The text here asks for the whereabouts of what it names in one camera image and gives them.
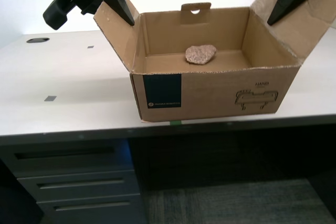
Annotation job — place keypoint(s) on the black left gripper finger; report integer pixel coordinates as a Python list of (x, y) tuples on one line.
[(118, 3)]

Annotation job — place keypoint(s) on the speckled pinkish granite rock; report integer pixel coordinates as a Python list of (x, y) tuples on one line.
[(200, 54)]

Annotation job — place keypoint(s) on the brown cardboard box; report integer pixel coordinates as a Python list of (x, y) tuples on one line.
[(210, 98)]

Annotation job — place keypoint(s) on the green tape marker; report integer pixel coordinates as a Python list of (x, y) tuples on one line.
[(175, 123)]

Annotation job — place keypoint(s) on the shallow grey cabinet drawer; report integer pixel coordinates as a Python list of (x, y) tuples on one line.
[(65, 165), (78, 192)]

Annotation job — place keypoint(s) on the grey metal drawer cabinet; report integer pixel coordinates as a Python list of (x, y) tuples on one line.
[(78, 187)]

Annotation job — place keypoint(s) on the deep grey cabinet drawer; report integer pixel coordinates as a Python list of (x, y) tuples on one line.
[(92, 216)]

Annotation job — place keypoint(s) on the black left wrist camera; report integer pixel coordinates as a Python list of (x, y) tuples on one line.
[(56, 14)]

